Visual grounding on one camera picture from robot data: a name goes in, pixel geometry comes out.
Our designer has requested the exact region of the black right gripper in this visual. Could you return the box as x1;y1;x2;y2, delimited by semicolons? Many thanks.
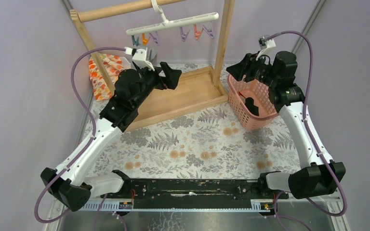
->
225;51;278;88

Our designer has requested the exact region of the pink plastic laundry basket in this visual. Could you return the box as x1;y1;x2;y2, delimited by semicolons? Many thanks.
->
227;75;279;131

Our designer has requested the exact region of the purple clothespin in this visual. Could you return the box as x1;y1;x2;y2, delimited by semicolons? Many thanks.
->
149;31;161;46
179;26;190;42

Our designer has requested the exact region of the purple clothespin end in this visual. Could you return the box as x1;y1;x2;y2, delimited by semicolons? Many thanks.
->
202;22;215;39

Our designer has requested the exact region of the white plastic clip hanger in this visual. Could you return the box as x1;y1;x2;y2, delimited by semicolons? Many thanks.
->
126;0;219;36

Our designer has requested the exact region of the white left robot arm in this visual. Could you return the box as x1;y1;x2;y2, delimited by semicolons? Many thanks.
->
40;62;182;212

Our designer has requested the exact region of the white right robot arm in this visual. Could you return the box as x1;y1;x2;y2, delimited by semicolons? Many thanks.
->
226;51;346;199

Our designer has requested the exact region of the grey hanging cloth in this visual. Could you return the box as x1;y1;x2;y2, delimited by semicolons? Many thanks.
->
146;47;158;65

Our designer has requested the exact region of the orange clothespin left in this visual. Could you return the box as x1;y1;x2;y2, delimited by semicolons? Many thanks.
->
142;33;151;46

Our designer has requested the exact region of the orange clothespin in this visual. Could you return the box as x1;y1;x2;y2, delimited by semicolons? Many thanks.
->
193;24;204;41
142;33;151;46

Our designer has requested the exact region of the teal clothespin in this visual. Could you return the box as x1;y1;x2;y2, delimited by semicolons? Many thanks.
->
131;35;139;46

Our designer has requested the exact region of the orange floral cloth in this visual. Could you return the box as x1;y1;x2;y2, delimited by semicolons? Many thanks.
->
88;53;132;102

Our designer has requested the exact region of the orange clothespin right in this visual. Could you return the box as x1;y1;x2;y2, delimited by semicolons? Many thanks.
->
193;24;204;41

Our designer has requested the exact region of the floral patterned table mat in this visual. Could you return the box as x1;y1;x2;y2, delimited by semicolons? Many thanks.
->
72;63;314;180

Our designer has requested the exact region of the wooden drying rack frame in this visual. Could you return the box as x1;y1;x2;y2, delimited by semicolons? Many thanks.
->
69;0;235;131

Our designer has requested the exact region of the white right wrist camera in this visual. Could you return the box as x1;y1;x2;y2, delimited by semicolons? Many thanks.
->
256;36;276;61

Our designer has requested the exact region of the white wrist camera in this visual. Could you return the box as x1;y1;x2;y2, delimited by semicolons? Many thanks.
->
125;46;155;71
256;36;276;61

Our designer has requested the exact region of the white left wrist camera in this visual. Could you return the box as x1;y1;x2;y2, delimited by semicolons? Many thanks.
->
125;46;155;71

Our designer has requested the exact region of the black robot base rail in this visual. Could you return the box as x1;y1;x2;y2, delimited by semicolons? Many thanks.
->
106;179;279;210

